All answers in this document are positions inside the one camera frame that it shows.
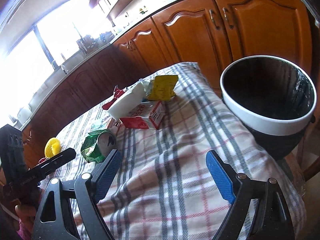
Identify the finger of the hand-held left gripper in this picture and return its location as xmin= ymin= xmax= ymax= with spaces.
xmin=27 ymin=148 xmax=77 ymax=181

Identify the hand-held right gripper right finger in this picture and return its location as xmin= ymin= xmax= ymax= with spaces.
xmin=205 ymin=150 xmax=295 ymax=240

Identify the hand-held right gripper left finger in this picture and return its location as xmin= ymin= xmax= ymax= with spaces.
xmin=31 ymin=149 xmax=123 ymax=240

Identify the round dark waste bin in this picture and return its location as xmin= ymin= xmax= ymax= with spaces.
xmin=220 ymin=55 xmax=316 ymax=161

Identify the person's left hand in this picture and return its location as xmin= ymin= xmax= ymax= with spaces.
xmin=14 ymin=199 xmax=38 ymax=227

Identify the yellow fluted paper cup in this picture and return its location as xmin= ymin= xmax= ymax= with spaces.
xmin=45 ymin=137 xmax=62 ymax=158

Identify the crushed green can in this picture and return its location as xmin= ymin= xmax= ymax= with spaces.
xmin=81 ymin=129 xmax=118 ymax=163

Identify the plaid cloth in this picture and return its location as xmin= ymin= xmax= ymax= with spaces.
xmin=54 ymin=62 xmax=307 ymax=240

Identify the clear plastic wrapper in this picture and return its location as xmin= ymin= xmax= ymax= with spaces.
xmin=91 ymin=119 xmax=108 ymax=131

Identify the flattened printed paper box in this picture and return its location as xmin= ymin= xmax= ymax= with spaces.
xmin=107 ymin=102 xmax=156 ymax=131

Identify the white foam block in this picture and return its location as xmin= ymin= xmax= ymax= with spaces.
xmin=107 ymin=82 xmax=147 ymax=119

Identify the red and white carton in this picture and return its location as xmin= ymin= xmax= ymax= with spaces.
xmin=148 ymin=101 xmax=167 ymax=130

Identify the small red wrapper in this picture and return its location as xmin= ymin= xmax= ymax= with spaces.
xmin=102 ymin=86 xmax=125 ymax=110

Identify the yellow snack packet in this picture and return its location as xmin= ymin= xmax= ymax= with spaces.
xmin=146 ymin=74 xmax=179 ymax=101

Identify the metal kitchen faucet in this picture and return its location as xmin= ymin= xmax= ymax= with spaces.
xmin=72 ymin=22 xmax=88 ymax=55

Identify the wooden kitchen base cabinet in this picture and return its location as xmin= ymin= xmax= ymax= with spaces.
xmin=21 ymin=0 xmax=313 ymax=170

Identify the speckled kitchen countertop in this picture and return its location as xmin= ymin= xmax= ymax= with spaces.
xmin=15 ymin=0 xmax=303 ymax=130

